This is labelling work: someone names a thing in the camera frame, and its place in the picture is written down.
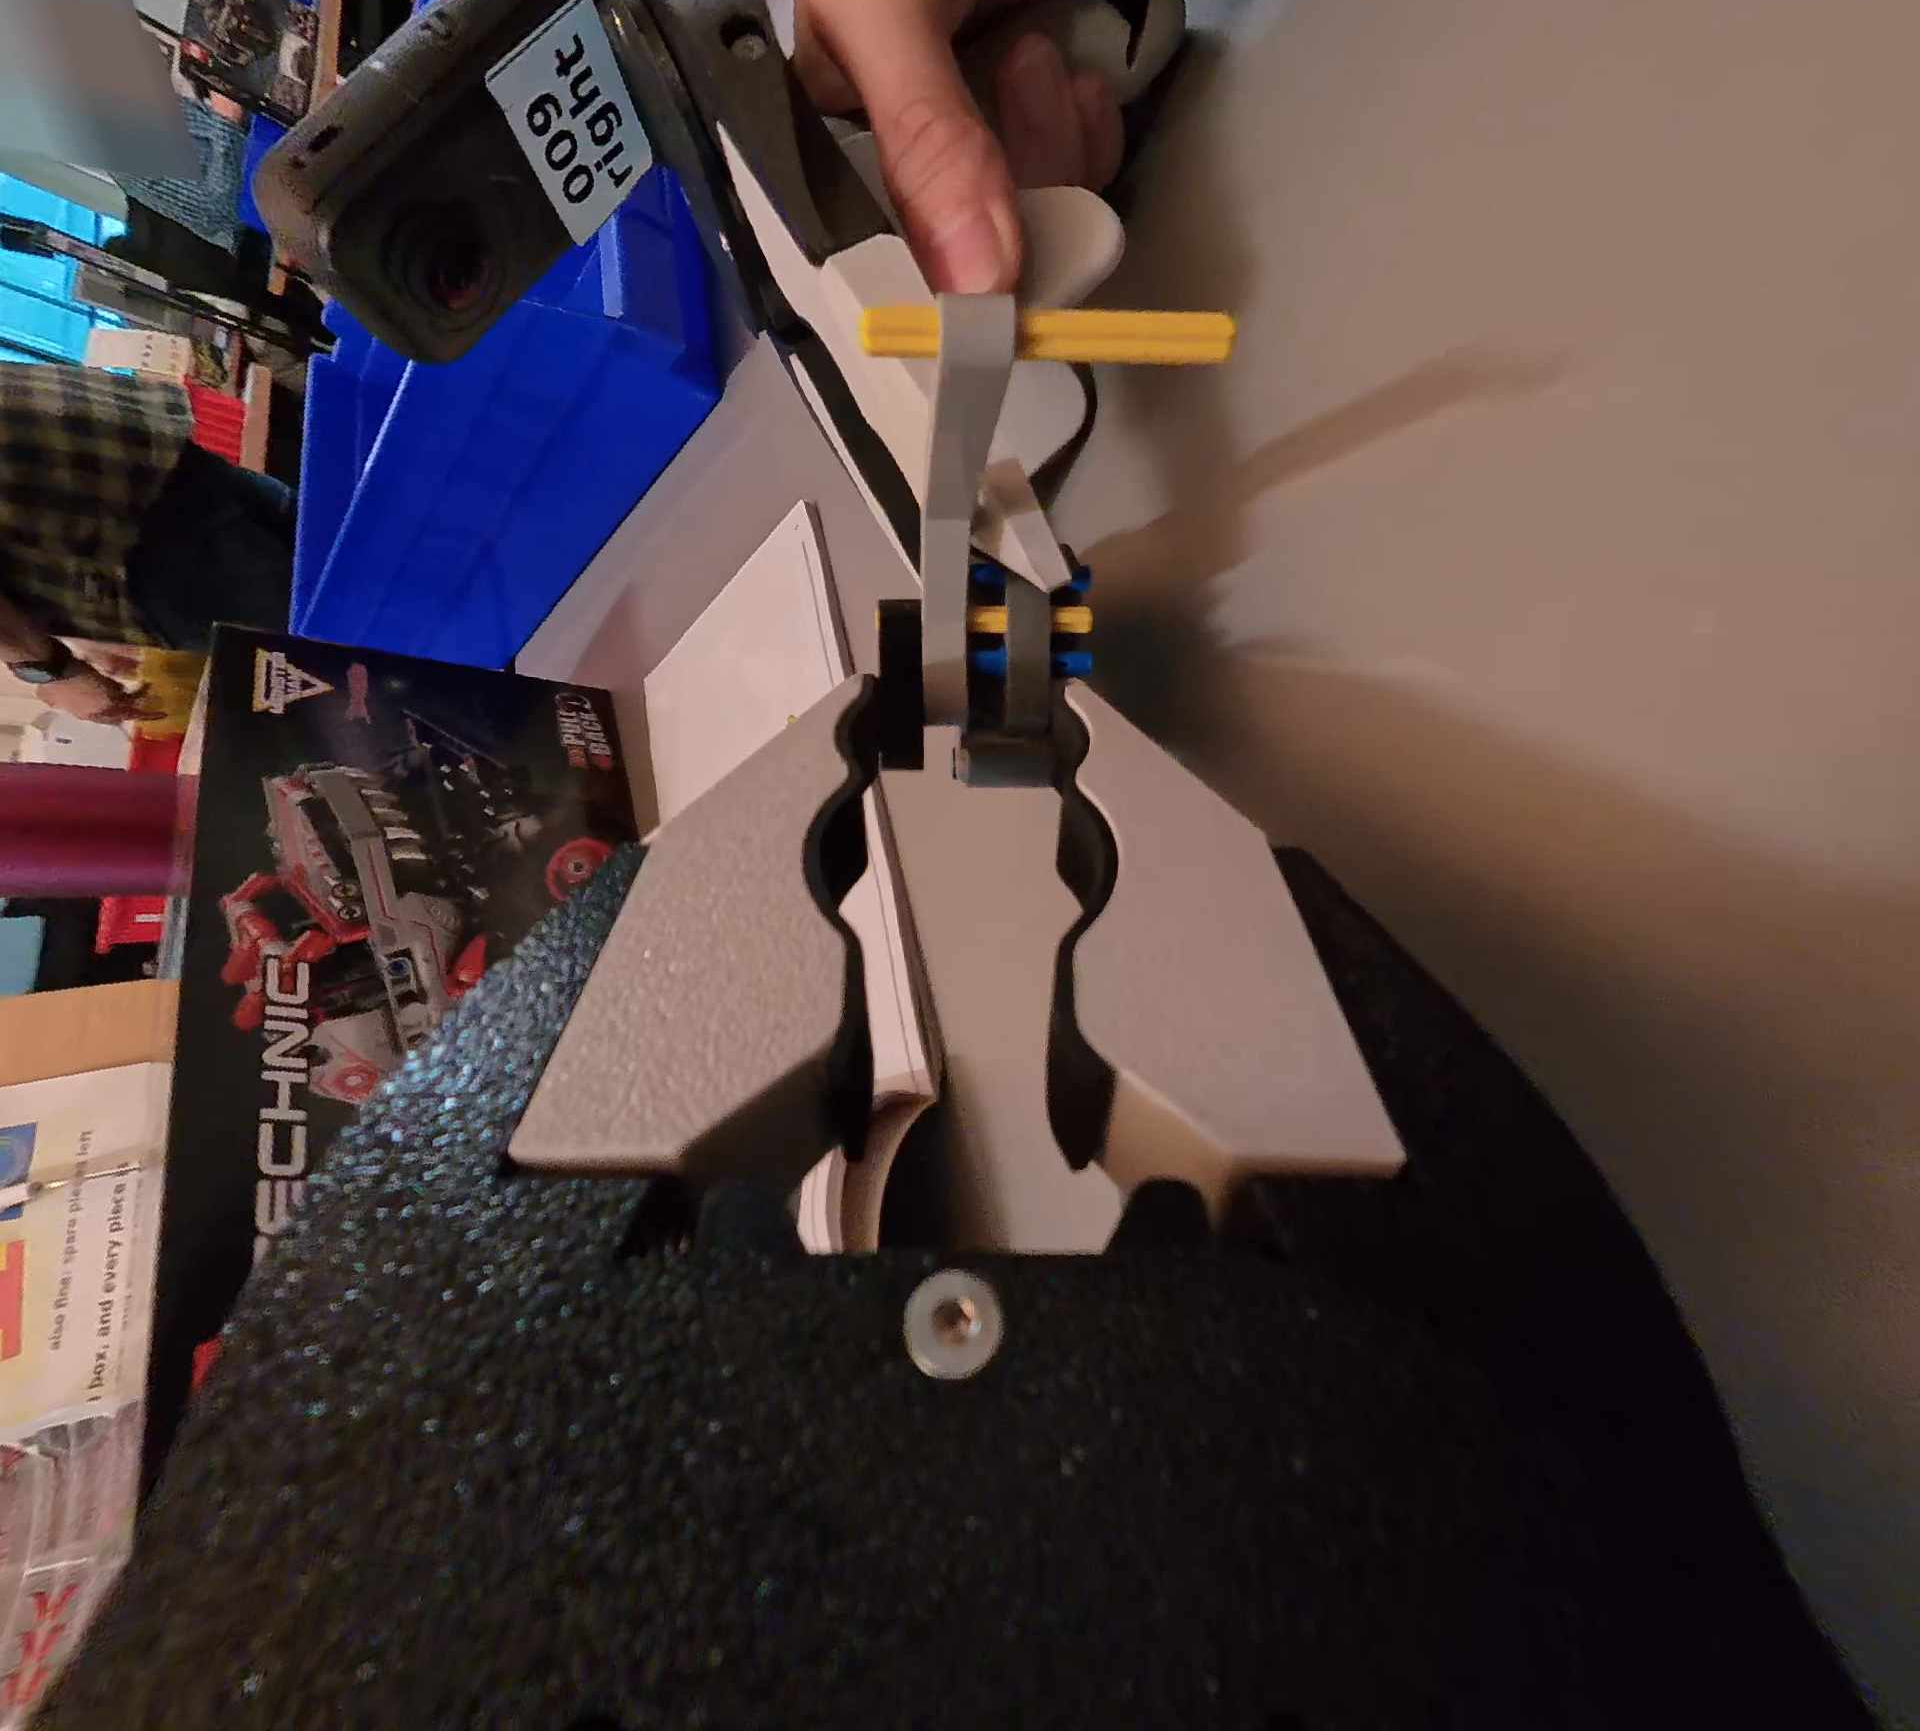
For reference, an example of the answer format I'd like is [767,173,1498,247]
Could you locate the cardboard-backed instruction sheet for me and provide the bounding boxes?
[0,982,173,1731]

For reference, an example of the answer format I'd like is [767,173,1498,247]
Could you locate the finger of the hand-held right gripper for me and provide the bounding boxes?
[756,237,1080,587]

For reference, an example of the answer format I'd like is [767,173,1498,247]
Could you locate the maroon bottle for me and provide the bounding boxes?
[0,772,189,896]

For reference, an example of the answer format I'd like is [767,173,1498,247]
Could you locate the white instruction booklet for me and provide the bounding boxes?
[644,503,947,1256]

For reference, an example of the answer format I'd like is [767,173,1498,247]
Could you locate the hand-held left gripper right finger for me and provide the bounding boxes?
[1046,686,1407,1208]

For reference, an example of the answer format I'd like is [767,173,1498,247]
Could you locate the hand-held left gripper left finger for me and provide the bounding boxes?
[505,674,888,1182]

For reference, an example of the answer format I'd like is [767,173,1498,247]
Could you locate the grey toy brick assembly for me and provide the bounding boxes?
[857,295,1235,792]

